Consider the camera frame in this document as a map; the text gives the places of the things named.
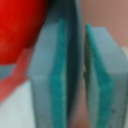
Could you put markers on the teal padded gripper right finger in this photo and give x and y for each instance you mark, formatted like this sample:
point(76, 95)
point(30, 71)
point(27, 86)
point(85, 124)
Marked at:
point(106, 80)

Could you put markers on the teal padded gripper left finger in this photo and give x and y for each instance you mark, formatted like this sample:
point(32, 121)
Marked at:
point(48, 74)

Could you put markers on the red tomato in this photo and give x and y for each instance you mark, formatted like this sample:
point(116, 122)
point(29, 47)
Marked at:
point(20, 23)

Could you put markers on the brown stove top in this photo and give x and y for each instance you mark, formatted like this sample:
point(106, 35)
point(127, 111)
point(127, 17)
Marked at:
point(111, 14)

